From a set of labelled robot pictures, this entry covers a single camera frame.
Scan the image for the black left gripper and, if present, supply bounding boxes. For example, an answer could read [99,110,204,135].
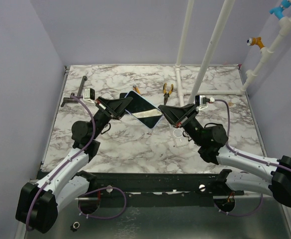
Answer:
[91,97,134,139]

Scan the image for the blue cased phone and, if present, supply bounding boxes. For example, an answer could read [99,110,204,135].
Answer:
[124,91,163,129]

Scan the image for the black smartphone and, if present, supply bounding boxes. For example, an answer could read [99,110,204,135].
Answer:
[119,93,131,115]

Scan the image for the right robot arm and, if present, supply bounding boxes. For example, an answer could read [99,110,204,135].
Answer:
[159,104,291,208]

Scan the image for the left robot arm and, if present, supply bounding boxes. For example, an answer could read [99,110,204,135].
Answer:
[15,97,132,234]

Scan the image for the yellow utility knife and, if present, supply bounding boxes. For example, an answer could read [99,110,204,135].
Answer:
[133,85,141,94]

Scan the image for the yellow handled pliers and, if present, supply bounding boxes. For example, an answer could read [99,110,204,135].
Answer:
[163,83,174,105]

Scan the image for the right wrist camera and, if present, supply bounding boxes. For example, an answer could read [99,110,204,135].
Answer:
[194,95,215,111]

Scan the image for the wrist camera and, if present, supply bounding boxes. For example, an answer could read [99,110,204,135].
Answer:
[194,95,215,111]
[83,88,95,103]

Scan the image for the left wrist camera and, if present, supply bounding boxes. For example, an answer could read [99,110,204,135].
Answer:
[83,88,95,103]

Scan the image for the dark metal crank handle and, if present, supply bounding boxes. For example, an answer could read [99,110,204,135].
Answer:
[60,76,88,107]

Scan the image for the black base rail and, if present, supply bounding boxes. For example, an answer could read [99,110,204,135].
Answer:
[35,170,285,209]

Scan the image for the small black ring knob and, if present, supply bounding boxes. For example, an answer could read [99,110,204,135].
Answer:
[70,222,80,232]

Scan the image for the white PVC pipe frame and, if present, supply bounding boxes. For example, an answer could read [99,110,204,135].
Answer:
[188,0,291,103]

